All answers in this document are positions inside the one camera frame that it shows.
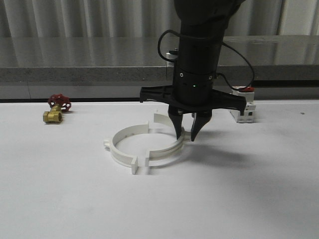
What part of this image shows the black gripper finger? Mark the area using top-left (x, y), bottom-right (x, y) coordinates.
top-left (168, 107), bottom-right (183, 139)
top-left (191, 112), bottom-right (212, 141)

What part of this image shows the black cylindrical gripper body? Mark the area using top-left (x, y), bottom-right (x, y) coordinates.
top-left (140, 33), bottom-right (246, 117)

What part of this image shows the white half-ring pipe clamp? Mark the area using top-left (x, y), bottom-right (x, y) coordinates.
top-left (145, 110), bottom-right (190, 170)

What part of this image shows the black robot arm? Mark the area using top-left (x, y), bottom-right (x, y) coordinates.
top-left (140, 0), bottom-right (246, 140)

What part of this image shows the brass valve red handwheel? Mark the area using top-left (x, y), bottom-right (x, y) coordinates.
top-left (43, 94), bottom-right (71, 123)

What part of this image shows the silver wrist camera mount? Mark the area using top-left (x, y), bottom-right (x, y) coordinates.
top-left (165, 48), bottom-right (178, 75)

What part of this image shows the white circuit breaker red switch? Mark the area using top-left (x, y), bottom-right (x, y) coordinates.
top-left (229, 87), bottom-right (256, 123)

